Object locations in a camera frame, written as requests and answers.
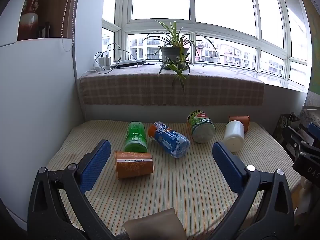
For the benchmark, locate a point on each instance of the striped table cloth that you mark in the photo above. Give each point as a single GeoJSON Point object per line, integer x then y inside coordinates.
{"type": "Point", "coordinates": [175, 192]}

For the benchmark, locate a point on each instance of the plain orange cup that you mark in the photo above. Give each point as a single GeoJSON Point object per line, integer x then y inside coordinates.
{"type": "Point", "coordinates": [243, 122]}

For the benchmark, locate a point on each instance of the white cabinet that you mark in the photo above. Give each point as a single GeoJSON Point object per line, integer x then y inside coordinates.
{"type": "Point", "coordinates": [35, 100]}

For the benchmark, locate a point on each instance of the green can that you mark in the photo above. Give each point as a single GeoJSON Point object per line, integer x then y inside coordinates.
{"type": "Point", "coordinates": [201, 126]}

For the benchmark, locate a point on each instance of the plaid sill cloth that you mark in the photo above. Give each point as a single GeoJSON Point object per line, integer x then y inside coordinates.
{"type": "Point", "coordinates": [140, 90]}

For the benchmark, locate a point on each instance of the dark picture frame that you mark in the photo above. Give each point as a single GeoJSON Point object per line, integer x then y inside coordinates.
{"type": "Point", "coordinates": [45, 30]}

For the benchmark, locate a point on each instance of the green plastic bottle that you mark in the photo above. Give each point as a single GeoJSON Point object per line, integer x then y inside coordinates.
{"type": "Point", "coordinates": [135, 137]}

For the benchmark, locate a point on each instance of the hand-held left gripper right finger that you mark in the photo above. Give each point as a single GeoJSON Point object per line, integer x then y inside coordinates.
{"type": "Point", "coordinates": [226, 165]}

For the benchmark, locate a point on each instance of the white plastic cup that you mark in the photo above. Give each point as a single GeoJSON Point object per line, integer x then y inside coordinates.
{"type": "Point", "coordinates": [234, 136]}

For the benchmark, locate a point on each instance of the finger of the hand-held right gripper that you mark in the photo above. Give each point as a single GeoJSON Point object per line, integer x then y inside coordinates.
{"type": "Point", "coordinates": [292, 137]}
{"type": "Point", "coordinates": [314, 131]}

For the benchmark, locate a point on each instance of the round flat black disc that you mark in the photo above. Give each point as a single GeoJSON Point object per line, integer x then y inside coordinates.
{"type": "Point", "coordinates": [130, 62]}

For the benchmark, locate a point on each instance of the blue bottle with orange cap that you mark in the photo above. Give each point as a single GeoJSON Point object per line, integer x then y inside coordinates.
{"type": "Point", "coordinates": [168, 140]}

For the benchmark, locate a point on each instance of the brown ceramic vase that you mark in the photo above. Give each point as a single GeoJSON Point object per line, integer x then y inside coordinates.
{"type": "Point", "coordinates": [30, 17]}

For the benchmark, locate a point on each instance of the potted spider plant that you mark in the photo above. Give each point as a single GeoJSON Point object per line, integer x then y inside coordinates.
{"type": "Point", "coordinates": [173, 55]}

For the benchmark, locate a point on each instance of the white charger plug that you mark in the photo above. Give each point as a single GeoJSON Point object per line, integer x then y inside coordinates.
{"type": "Point", "coordinates": [104, 62]}

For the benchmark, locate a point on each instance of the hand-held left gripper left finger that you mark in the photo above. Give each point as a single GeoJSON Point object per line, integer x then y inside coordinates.
{"type": "Point", "coordinates": [96, 165]}

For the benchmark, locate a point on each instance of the brown cardboard piece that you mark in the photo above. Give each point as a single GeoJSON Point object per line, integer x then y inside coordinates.
{"type": "Point", "coordinates": [156, 226]}

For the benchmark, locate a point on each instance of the orange patterned paper cup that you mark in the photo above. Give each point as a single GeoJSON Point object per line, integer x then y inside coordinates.
{"type": "Point", "coordinates": [133, 165]}

